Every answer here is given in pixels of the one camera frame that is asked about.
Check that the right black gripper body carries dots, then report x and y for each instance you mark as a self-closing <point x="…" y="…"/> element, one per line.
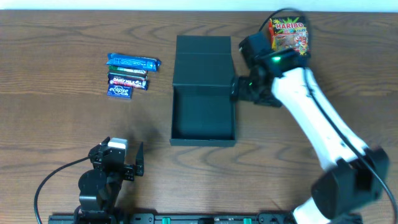
<point x="235" y="88"/>

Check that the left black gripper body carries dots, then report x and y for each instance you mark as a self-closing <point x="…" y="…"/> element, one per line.
<point x="128" y="173"/>

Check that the dark green box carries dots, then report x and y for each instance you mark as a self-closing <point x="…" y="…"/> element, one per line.
<point x="203" y="113"/>

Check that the black Haribo candy bag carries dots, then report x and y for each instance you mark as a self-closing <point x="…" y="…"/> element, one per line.
<point x="289" y="33"/>

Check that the blue wafer snack bar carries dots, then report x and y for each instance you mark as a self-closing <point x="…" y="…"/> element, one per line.
<point x="127" y="61"/>

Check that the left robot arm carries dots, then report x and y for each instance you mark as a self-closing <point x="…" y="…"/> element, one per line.
<point x="100" y="187"/>

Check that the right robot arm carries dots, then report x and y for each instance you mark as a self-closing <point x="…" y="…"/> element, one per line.
<point x="354" y="175"/>

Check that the blue Eclipse mints box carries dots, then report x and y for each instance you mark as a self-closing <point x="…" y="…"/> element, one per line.
<point x="118" y="91"/>

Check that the Dairy Milk chocolate bar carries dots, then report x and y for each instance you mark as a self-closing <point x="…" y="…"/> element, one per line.
<point x="123" y="80"/>

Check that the green chocolate bar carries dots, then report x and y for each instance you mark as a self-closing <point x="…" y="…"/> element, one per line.
<point x="130" y="70"/>

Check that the black mounting rail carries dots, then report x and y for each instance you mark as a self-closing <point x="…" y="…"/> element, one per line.
<point x="149" y="218"/>

